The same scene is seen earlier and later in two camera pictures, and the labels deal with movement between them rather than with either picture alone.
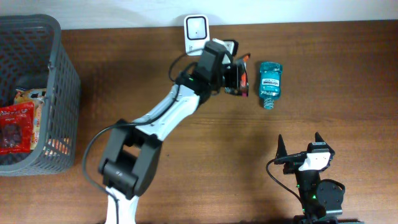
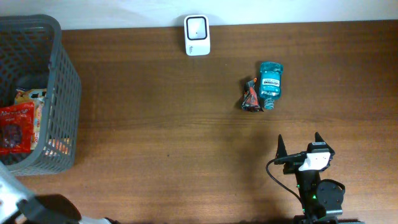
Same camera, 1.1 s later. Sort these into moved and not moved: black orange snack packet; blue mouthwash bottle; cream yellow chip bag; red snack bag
Moved: black orange snack packet
Not moved: cream yellow chip bag; blue mouthwash bottle; red snack bag
